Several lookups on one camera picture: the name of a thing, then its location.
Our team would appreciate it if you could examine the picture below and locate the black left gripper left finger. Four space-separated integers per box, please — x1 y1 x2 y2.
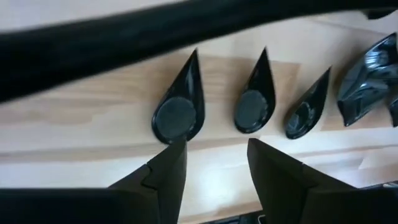
0 139 188 224

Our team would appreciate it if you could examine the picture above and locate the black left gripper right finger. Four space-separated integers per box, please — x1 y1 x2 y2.
248 138 398 224

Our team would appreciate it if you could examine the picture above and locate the black teardrop mini plate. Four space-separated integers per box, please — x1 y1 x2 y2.
151 48 206 146
284 66 332 140
233 47 277 134

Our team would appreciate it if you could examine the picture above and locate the black left wrist camera cable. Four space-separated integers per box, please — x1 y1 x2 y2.
0 0 398 104

